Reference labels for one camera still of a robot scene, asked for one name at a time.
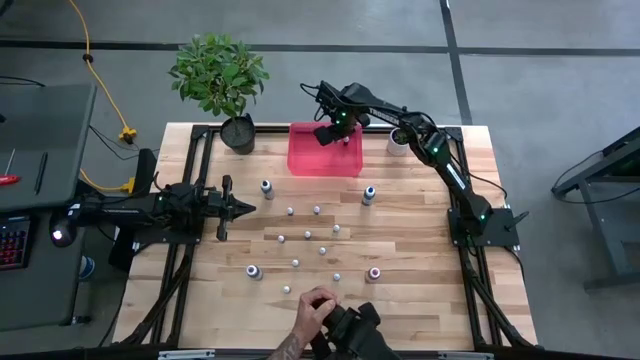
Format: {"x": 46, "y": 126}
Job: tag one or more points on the bottle with blue cap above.
{"x": 266, "y": 187}

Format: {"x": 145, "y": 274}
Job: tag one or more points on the blue and white object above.
{"x": 86, "y": 268}

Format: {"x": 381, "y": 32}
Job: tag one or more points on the large blue food coloring bottle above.
{"x": 369, "y": 194}

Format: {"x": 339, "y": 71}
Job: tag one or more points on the silver aluminium bracket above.
{"x": 185, "y": 355}
{"x": 465, "y": 356}

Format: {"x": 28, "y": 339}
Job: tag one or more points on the translucent pink plastic bin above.
{"x": 310, "y": 160}

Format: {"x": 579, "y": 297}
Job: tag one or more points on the grey side desk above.
{"x": 50, "y": 130}

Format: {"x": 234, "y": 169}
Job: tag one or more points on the left arm's black gripper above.
{"x": 220, "y": 207}

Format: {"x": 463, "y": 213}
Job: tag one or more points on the black mouse with light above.
{"x": 62, "y": 235}

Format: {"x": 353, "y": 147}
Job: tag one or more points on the black aluminium table frame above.
{"x": 200, "y": 132}

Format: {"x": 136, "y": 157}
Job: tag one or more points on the person's forearm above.
{"x": 287, "y": 347}

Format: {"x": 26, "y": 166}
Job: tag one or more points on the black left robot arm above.
{"x": 120, "y": 212}

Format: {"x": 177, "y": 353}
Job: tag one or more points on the grey metal cart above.
{"x": 607, "y": 235}

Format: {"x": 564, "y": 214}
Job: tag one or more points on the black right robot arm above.
{"x": 452, "y": 175}

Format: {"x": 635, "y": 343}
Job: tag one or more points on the right arm's black gripper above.
{"x": 345, "y": 122}

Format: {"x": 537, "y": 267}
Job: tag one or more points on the black pen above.
{"x": 41, "y": 172}

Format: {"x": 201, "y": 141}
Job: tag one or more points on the black upright panel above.
{"x": 122, "y": 250}
{"x": 145, "y": 170}

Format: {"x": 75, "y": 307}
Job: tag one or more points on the backlit black keyboard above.
{"x": 14, "y": 245}

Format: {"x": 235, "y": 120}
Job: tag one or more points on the person's hand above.
{"x": 312, "y": 312}

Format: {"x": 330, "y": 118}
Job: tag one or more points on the leafy plant in black pot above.
{"x": 220, "y": 75}

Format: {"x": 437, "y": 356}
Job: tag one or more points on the large red food coloring bottle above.
{"x": 373, "y": 273}

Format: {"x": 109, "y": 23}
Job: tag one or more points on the succulent in white pot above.
{"x": 396, "y": 146}

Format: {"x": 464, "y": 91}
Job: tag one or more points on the large purple food coloring bottle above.
{"x": 253, "y": 271}

